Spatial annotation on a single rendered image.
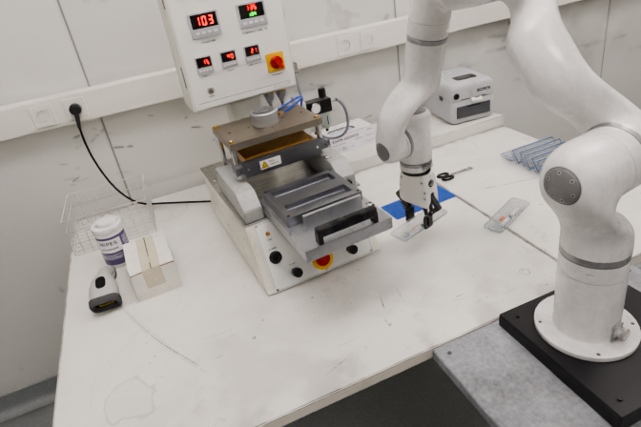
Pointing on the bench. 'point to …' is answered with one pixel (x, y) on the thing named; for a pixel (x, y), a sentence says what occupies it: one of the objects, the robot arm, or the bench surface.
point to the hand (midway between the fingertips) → (419, 218)
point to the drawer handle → (345, 222)
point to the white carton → (358, 133)
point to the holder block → (308, 195)
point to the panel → (266, 231)
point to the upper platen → (272, 145)
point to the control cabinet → (225, 26)
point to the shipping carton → (151, 266)
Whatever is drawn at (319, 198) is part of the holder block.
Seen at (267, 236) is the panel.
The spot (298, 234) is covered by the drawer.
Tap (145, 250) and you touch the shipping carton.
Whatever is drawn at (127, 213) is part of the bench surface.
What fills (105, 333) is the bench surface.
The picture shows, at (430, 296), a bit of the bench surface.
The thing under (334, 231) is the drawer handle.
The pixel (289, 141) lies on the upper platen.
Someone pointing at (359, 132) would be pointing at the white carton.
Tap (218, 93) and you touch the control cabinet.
